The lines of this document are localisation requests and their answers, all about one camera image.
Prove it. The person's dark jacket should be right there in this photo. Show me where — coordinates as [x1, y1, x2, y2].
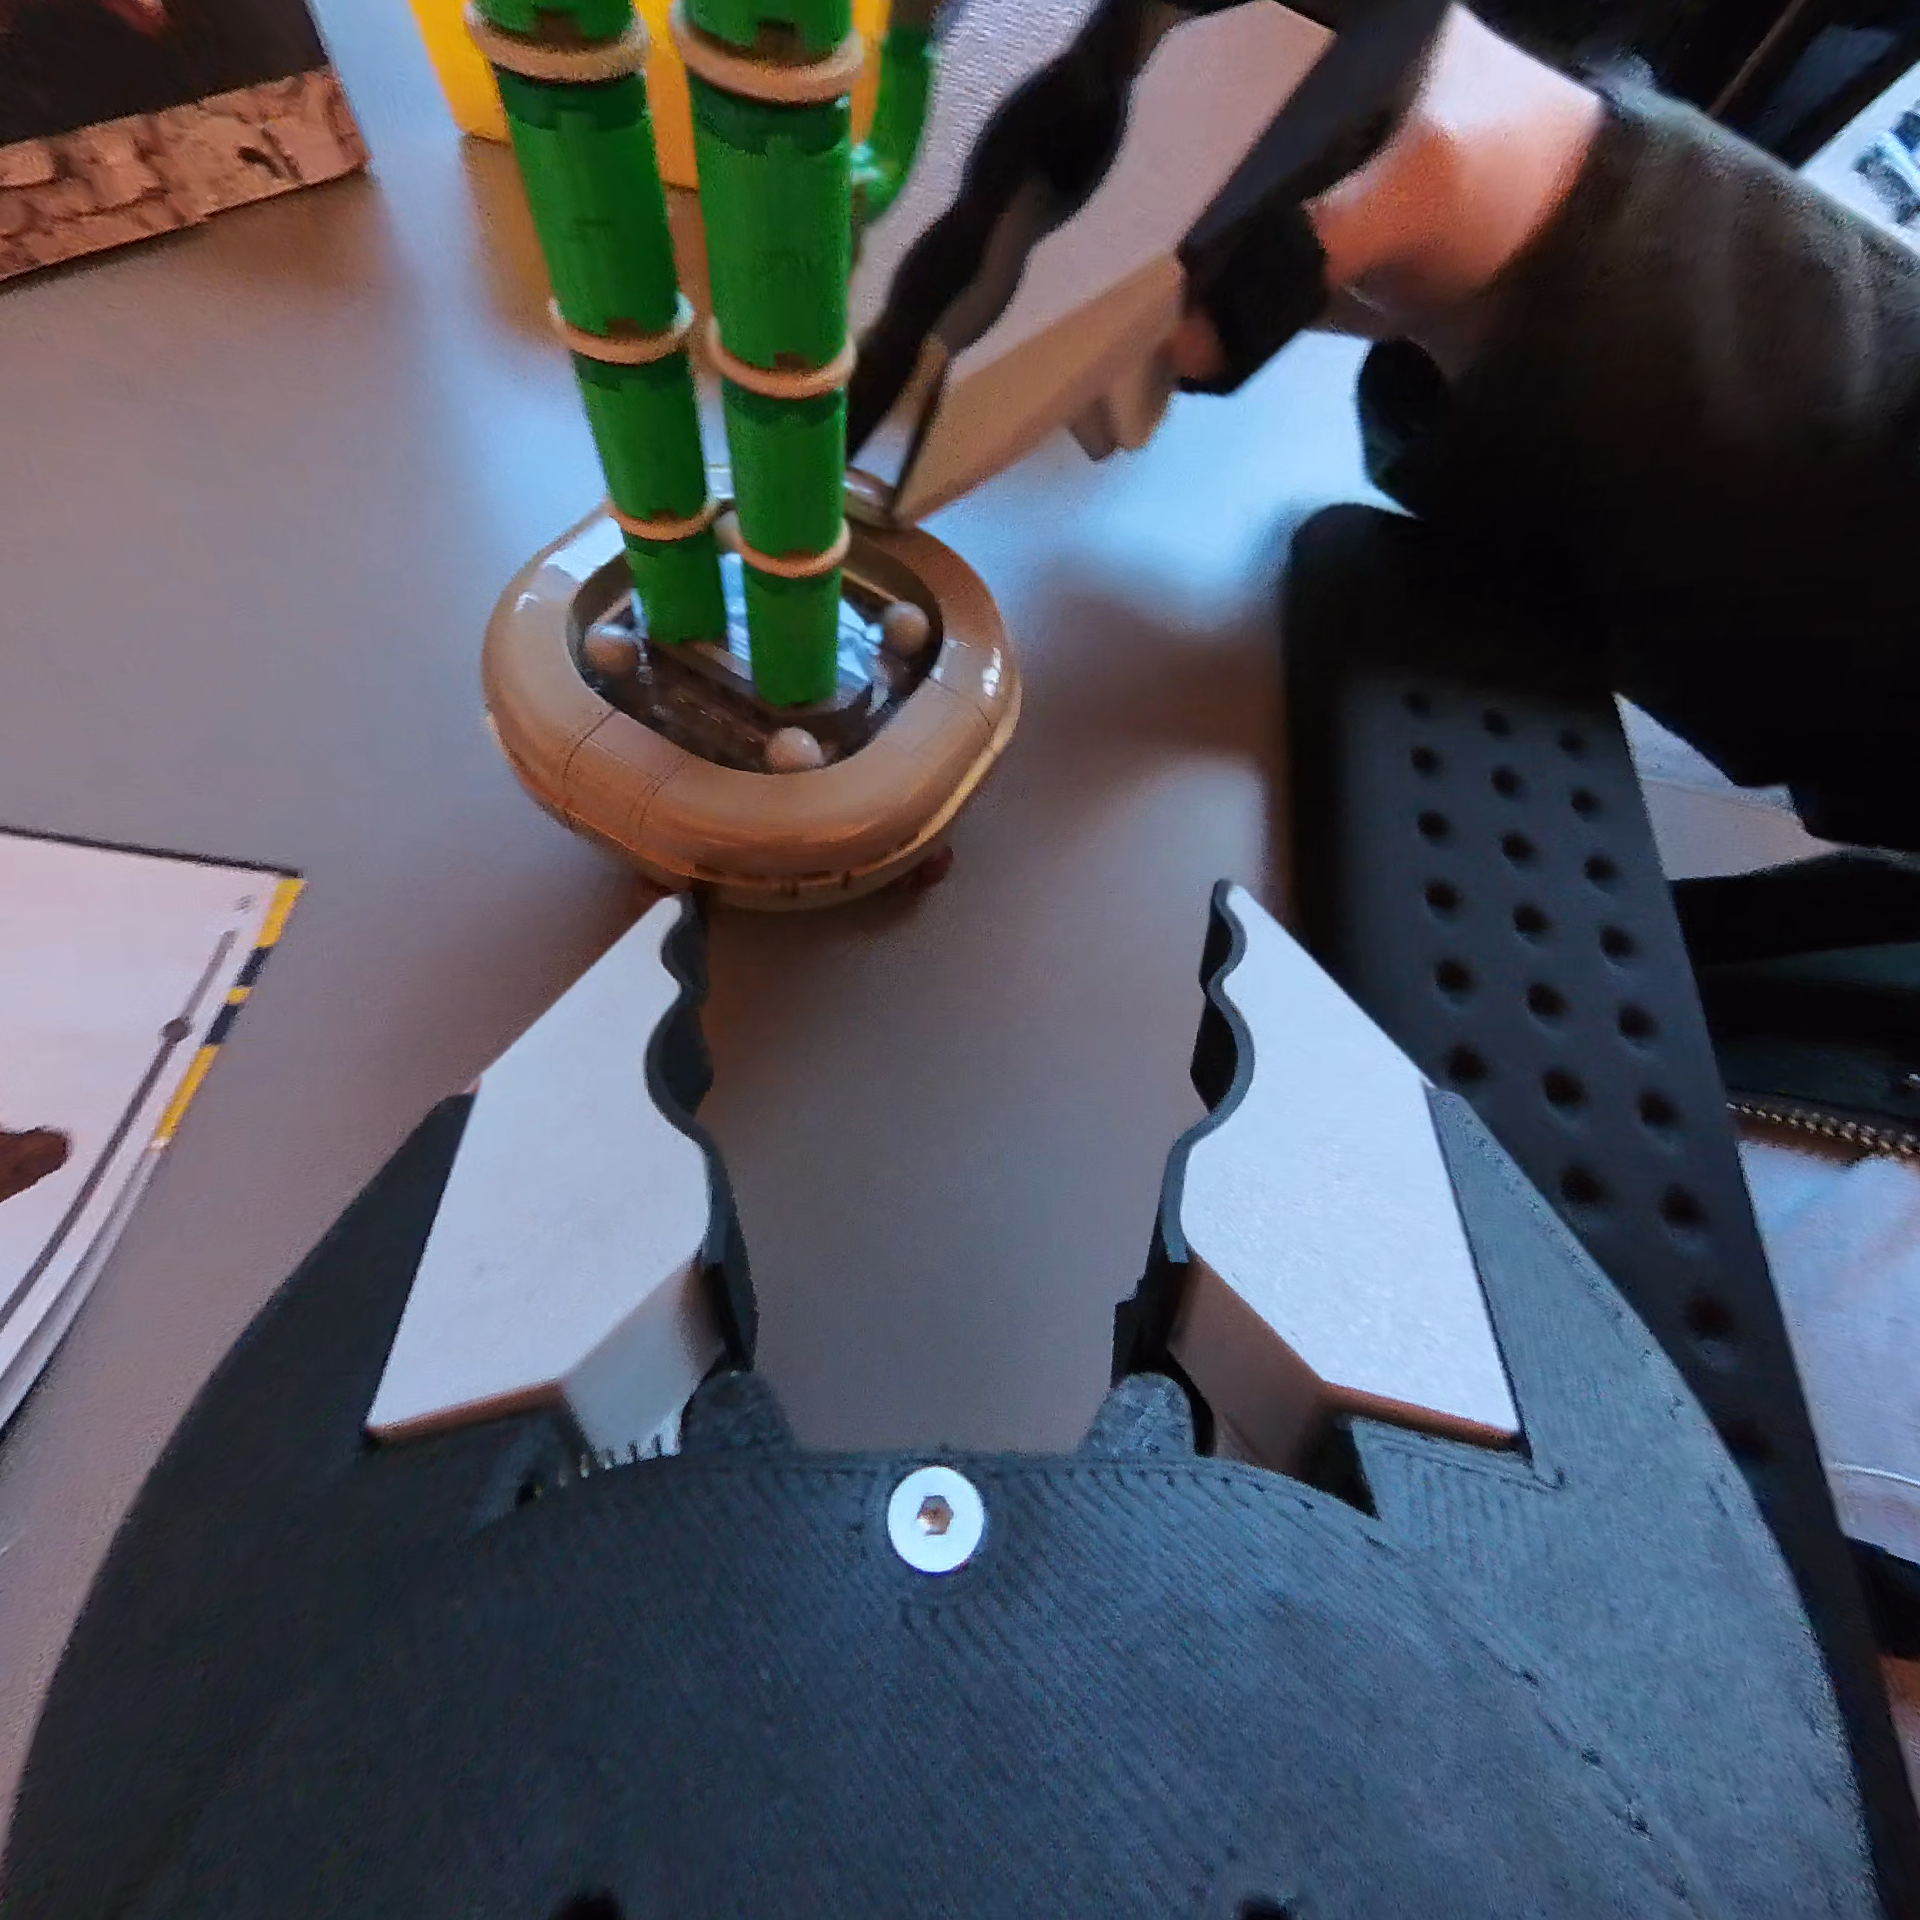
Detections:
[1668, 847, 1920, 1161]

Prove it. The black studded mat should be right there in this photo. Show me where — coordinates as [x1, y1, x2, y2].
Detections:
[1282, 503, 1920, 1920]

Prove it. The yellow storage bin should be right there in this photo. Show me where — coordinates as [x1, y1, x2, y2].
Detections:
[408, 0, 902, 193]

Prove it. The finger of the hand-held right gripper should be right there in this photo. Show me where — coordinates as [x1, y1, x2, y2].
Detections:
[844, 0, 1341, 456]
[895, 253, 1189, 524]

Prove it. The person's right forearm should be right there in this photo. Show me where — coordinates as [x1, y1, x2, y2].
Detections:
[1355, 74, 1920, 861]

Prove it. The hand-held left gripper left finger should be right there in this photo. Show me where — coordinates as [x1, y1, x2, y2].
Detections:
[366, 895, 761, 1450]

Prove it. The green toy brick bamboo plant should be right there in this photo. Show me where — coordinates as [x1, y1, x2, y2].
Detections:
[464, 0, 1027, 912]

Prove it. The grey desk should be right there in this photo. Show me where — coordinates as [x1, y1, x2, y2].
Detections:
[0, 0, 1398, 1789]

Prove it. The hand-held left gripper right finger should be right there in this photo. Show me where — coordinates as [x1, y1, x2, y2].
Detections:
[1113, 883, 1525, 1465]

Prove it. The black toy box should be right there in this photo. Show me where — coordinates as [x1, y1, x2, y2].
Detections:
[0, 0, 373, 282]

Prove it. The white instruction booklet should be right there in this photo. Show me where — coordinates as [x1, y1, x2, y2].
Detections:
[0, 828, 306, 1429]

